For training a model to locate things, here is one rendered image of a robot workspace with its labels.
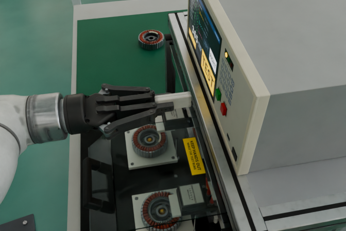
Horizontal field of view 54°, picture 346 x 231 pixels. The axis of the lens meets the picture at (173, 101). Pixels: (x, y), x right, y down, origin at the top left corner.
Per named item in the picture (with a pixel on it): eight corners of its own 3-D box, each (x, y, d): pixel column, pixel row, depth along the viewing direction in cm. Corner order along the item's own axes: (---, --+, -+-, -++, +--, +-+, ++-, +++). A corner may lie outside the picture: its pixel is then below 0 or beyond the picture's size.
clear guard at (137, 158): (90, 251, 64) (84, 237, 60) (88, 148, 80) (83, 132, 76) (256, 220, 68) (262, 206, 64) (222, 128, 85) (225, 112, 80)
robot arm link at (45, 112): (39, 154, 63) (71, 149, 64) (23, 121, 57) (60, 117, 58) (42, 117, 70) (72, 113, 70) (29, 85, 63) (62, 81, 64)
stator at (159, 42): (158, 52, 147) (158, 46, 144) (134, 47, 150) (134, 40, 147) (167, 38, 155) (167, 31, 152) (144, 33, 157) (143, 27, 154)
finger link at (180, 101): (154, 98, 65) (155, 101, 65) (190, 93, 66) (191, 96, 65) (155, 108, 67) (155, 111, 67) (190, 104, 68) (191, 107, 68)
